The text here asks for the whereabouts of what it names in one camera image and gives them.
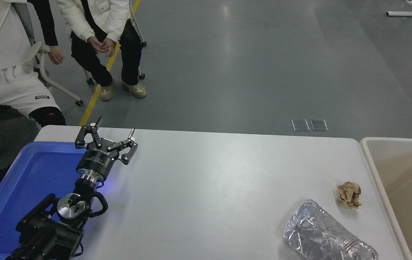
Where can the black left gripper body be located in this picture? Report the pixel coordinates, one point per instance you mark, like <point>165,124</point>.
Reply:
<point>95,162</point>

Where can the silver foil tray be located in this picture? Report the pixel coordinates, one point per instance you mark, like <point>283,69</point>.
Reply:
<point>321,234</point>

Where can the metal floor plate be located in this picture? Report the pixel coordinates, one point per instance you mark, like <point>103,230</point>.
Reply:
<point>300,125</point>
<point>319,125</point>

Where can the person's left hand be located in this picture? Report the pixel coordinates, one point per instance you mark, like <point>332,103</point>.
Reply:
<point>56,55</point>
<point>110,47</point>

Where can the person's right hand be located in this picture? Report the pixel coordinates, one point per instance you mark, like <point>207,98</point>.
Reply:
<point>97,44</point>

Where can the large pale bin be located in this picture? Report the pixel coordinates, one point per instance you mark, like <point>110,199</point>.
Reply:
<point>401,173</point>

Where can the blue plastic tray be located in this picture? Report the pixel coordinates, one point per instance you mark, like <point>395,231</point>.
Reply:
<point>29,180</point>

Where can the metal-legged wheeled chair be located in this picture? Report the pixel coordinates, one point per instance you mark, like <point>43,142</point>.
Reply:
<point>141,76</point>

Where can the crumpled tan paper ball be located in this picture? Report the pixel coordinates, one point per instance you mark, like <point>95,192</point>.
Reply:
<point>349,195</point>

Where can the person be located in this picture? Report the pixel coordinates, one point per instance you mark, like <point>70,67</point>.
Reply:
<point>94,14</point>
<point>0,47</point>

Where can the white wheeled office chair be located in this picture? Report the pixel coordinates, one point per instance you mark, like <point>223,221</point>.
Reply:
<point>23,18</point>

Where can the white table base frame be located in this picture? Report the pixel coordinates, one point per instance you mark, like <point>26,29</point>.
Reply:
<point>408,14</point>

